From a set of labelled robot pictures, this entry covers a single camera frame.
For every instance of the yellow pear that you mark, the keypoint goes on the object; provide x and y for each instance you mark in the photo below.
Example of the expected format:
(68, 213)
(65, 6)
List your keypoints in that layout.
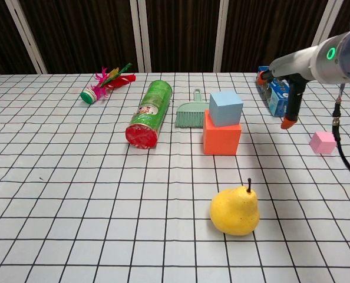
(234, 212)

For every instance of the light blue foam cube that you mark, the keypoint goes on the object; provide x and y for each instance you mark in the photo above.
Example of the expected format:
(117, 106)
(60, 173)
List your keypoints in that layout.
(225, 109)

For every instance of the green chip can red lid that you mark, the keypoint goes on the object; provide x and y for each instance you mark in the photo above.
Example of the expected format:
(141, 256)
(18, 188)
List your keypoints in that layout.
(151, 112)

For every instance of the white black checkered tablecloth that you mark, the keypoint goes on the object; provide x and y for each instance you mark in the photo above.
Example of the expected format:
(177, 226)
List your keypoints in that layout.
(75, 191)

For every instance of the small pink cube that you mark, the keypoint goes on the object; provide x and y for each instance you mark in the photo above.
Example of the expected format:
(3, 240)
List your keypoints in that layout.
(322, 144)

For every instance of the orange foam cube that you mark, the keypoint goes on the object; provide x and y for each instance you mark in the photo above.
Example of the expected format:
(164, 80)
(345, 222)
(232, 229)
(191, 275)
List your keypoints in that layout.
(222, 141)

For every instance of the mint green mini broom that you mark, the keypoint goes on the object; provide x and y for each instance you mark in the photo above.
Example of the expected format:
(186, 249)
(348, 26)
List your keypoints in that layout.
(189, 116)

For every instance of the long blue cardboard box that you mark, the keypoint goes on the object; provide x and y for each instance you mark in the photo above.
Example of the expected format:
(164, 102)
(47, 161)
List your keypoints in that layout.
(278, 103)

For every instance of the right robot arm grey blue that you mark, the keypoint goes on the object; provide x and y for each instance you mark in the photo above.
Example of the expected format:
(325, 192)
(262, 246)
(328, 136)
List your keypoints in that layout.
(348, 59)

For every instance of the dark folding screen white frame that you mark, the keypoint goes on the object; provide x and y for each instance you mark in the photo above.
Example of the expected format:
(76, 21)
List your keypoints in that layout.
(89, 29)

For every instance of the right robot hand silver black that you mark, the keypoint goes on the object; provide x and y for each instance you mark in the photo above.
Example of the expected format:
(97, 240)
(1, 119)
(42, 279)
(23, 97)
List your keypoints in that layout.
(295, 65)

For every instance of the pink feather shuttlecock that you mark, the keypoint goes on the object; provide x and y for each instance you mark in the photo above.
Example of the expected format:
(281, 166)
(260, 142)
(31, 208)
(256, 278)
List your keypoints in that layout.
(110, 82)

